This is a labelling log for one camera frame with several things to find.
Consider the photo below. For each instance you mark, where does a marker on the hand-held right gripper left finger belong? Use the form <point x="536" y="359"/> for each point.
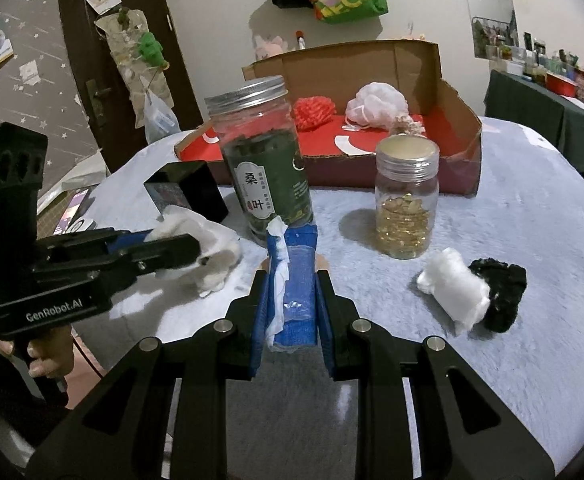
<point x="261" y="320"/>

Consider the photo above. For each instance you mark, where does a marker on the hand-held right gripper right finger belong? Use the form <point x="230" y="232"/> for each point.
<point x="324" y="320"/>

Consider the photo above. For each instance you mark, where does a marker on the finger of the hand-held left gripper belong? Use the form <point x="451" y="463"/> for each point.
<point x="132" y="240"/>
<point x="172" y="252"/>

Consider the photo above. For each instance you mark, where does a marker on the white tissue paper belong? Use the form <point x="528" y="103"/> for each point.
<point x="187" y="222"/>

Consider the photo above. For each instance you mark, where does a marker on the blue cloth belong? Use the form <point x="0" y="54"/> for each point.
<point x="299" y="285"/>

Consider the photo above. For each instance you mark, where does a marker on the white cotton roll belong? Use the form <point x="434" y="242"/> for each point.
<point x="451" y="285"/>

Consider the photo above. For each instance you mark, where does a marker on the orange foam fruit net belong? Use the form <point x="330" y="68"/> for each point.
<point x="314" y="112"/>

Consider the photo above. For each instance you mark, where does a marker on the cream crocheted scrunchie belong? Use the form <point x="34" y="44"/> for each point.
<point x="411" y="125"/>

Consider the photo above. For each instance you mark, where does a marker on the white mesh bath loofah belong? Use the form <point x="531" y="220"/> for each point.
<point x="376" y="105"/>

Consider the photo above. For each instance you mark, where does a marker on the cardboard box with red inside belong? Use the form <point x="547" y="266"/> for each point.
<point x="371" y="65"/>

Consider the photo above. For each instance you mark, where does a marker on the person's left hand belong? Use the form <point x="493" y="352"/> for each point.
<point x="52" y="355"/>

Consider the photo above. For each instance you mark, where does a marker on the dark flat device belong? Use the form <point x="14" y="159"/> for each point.
<point x="74" y="205"/>

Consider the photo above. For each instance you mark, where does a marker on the black box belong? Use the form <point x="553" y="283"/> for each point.
<point x="197" y="190"/>

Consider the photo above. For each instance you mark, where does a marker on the large jar with metal lid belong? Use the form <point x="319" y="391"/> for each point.
<point x="262" y="185"/>

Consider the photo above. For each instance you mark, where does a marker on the clear plastic bag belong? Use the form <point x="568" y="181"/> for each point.
<point x="159" y="120"/>

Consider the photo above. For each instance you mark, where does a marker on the small jar of gold capsules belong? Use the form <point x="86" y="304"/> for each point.
<point x="406" y="220"/>

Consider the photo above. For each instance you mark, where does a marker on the hanging cloth organizer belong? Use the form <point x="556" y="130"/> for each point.
<point x="122" y="55"/>

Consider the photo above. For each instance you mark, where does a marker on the green toy figure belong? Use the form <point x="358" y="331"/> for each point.
<point x="149" y="47"/>

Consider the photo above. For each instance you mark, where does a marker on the dark brown door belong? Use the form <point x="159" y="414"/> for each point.
<point x="72" y="35"/>

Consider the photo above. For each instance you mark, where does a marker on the pink plush toy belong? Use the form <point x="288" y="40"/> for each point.
<point x="269" y="47"/>

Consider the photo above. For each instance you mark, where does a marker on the table with dark green cloth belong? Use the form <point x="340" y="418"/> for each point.
<point x="521" y="110"/>

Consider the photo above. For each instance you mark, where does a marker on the red bowl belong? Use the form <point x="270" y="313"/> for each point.
<point x="561" y="84"/>

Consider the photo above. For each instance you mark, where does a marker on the clutter of bottles and jars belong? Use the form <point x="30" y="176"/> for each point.
<point x="571" y="67"/>

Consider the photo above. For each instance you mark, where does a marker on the wall mirror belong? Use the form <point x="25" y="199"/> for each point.
<point x="486" y="10"/>

